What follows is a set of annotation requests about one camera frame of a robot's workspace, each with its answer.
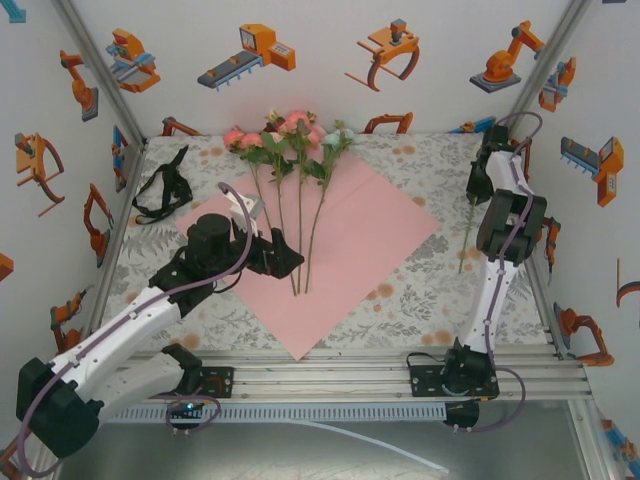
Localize cream white artificial rose stem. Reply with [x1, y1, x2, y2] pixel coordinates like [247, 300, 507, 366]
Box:
[457, 197, 477, 275]

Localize pink and purple wrapping paper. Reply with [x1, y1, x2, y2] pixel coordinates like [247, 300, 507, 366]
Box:
[174, 149, 444, 362]

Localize black ribbon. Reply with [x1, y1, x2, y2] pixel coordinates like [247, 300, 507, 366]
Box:
[131, 144, 194, 226]

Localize pink cream bud flower stem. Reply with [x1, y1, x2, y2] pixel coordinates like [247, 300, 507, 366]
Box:
[262, 109, 301, 296]

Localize pink twin-bloom artificial rose stem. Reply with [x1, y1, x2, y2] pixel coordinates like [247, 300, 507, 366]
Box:
[223, 127, 300, 297]

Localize large pink artificial rose stem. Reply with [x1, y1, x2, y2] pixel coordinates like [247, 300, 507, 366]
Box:
[282, 108, 326, 295]

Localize aluminium profile mounting platform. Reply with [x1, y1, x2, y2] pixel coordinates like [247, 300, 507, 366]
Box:
[47, 349, 596, 404]

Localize floral patterned tablecloth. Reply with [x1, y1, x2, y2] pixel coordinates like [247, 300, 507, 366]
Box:
[93, 132, 555, 351]

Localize black electronics board green LED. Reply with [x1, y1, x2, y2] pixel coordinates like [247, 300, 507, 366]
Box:
[166, 399, 207, 426]

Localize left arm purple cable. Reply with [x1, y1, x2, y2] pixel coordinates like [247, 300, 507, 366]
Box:
[9, 182, 256, 479]

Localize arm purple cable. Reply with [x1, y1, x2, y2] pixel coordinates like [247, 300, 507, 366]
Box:
[442, 110, 545, 434]
[9, 182, 256, 479]

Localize aluminium side rail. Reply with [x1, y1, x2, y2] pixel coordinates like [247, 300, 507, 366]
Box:
[79, 139, 149, 364]
[499, 144, 566, 361]

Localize orange milling machine wall sticker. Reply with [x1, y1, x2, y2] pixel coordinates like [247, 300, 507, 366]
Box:
[104, 28, 162, 94]
[538, 56, 578, 113]

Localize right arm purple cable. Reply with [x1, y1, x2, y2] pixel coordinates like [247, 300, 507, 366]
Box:
[442, 110, 545, 434]

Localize orange conveyor machine wall sticker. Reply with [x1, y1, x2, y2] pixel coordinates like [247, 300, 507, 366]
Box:
[559, 135, 625, 209]
[196, 23, 297, 92]

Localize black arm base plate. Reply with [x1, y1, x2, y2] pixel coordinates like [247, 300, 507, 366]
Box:
[409, 364, 500, 400]
[143, 366, 236, 400]

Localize white slotted cable duct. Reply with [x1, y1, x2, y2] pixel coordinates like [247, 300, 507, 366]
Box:
[67, 403, 447, 424]

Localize aluminium frame post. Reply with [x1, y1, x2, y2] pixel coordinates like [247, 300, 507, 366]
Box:
[498, 0, 596, 144]
[51, 0, 149, 146]

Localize orange claw gripper wall sticker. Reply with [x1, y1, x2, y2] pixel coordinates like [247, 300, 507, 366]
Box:
[344, 18, 422, 94]
[13, 132, 66, 218]

